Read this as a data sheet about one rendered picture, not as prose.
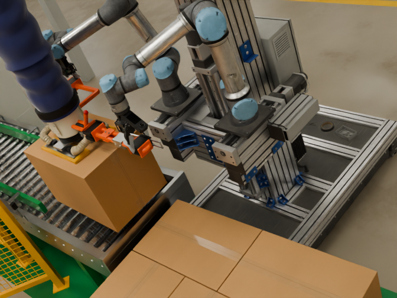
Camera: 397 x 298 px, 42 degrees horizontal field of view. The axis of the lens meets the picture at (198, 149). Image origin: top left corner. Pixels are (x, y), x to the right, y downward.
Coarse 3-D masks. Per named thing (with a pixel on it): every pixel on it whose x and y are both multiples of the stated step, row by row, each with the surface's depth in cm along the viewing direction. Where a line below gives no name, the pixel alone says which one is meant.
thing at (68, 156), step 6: (54, 138) 282; (54, 144) 275; (72, 144) 273; (48, 150) 276; (54, 150) 273; (66, 150) 269; (84, 150) 264; (60, 156) 268; (66, 156) 265; (72, 156) 263; (78, 156) 262; (84, 156) 262; (72, 162) 261; (78, 162) 260
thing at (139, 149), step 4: (136, 140) 230; (140, 140) 229; (144, 140) 228; (148, 140) 227; (136, 144) 228; (140, 144) 227; (144, 144) 226; (128, 148) 230; (136, 148) 226; (140, 148) 225; (136, 152) 230; (140, 152) 225; (148, 152) 229
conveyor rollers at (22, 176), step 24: (0, 144) 422; (24, 144) 408; (0, 168) 389; (24, 168) 382; (0, 192) 363; (24, 192) 355; (48, 192) 348; (48, 216) 324; (72, 216) 323; (96, 240) 293
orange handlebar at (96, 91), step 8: (80, 88) 295; (88, 88) 290; (96, 88) 286; (88, 96) 282; (80, 104) 278; (80, 120) 264; (80, 128) 258; (104, 128) 250; (96, 136) 249; (104, 136) 244; (112, 136) 247; (144, 152) 226
